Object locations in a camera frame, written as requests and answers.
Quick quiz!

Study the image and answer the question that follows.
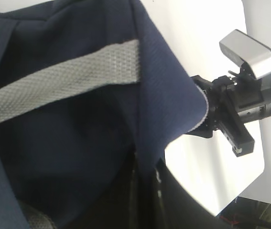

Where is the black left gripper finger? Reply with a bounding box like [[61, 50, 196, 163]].
[[136, 160, 224, 229]]

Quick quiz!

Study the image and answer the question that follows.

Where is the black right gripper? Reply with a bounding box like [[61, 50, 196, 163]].
[[188, 71, 271, 157]]

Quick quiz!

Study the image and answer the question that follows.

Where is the navy insulated lunch bag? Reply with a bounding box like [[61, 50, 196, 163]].
[[0, 0, 207, 229]]

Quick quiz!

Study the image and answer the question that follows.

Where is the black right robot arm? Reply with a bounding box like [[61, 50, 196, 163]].
[[188, 69, 271, 157]]

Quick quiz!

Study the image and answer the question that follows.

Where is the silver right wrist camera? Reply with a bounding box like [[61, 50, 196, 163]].
[[219, 30, 271, 80]]

